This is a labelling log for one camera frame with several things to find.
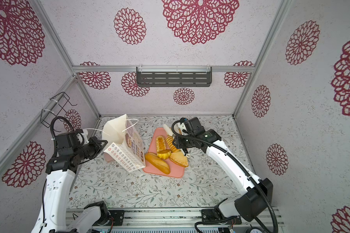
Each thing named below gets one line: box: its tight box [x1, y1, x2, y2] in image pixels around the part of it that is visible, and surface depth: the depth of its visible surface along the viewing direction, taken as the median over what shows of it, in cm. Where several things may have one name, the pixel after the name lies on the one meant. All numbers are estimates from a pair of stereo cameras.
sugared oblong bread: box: [155, 134, 167, 153], surface depth 101 cm
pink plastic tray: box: [142, 127, 187, 179], surface depth 92 cm
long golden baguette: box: [144, 152, 171, 175], surface depth 91 cm
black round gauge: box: [245, 226, 265, 233], surface depth 70 cm
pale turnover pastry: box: [169, 151, 189, 168], surface depth 93 cm
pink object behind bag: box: [104, 152, 116, 163], surface depth 70 cm
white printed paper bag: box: [102, 114, 146, 173], surface depth 80 cm
